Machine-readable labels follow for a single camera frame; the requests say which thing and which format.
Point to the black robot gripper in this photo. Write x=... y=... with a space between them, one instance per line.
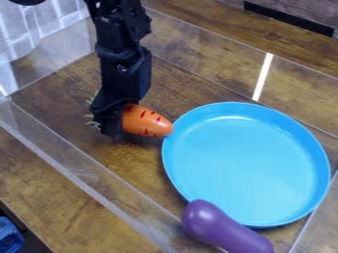
x=121 y=24

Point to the blue round plastic tray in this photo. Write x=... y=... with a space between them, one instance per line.
x=249 y=160

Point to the purple toy eggplant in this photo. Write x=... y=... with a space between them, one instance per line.
x=207 y=224

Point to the orange toy carrot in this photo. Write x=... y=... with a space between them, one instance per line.
x=138 y=120

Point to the white checkered curtain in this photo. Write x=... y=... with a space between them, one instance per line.
x=42 y=38

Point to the blue plastic object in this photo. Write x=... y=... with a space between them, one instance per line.
x=10 y=237

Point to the dark baseboard strip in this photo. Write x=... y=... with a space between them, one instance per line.
x=289 y=19

